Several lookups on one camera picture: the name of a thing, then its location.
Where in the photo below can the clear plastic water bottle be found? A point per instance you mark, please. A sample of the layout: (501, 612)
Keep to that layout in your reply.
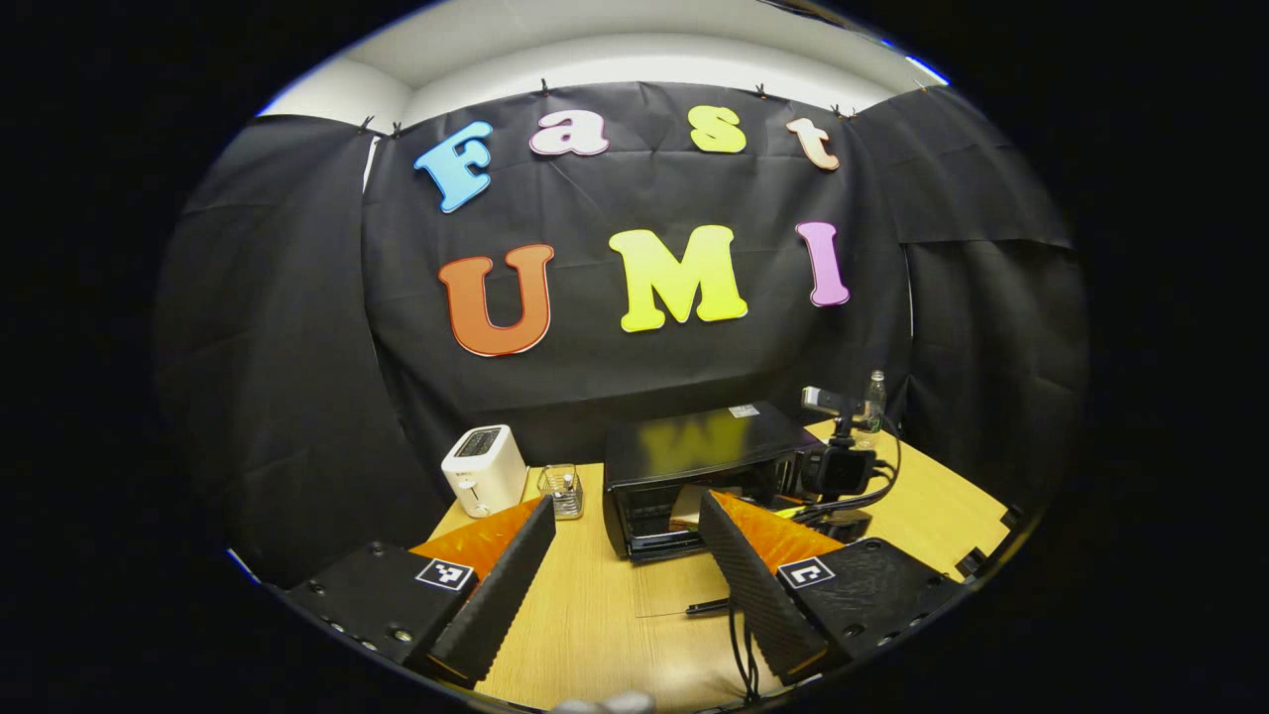
(875, 402)

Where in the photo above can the white toaster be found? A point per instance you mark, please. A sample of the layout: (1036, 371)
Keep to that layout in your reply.
(483, 471)

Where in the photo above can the black table edge bracket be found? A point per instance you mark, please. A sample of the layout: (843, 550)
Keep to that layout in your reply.
(974, 563)
(1011, 516)

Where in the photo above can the black electric oven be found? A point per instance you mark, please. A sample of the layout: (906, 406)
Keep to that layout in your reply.
(694, 441)

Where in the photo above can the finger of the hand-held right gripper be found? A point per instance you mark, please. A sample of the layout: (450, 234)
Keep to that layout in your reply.
(803, 512)

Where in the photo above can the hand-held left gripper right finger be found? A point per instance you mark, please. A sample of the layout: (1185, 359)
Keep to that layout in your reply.
(753, 595)

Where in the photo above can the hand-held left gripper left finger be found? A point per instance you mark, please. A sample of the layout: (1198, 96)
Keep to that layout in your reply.
(501, 595)

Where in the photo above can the small ceiling light panel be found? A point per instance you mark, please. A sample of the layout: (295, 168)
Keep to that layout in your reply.
(927, 69)

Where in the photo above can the small clear glass container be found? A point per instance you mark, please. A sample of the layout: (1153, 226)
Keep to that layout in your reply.
(563, 493)

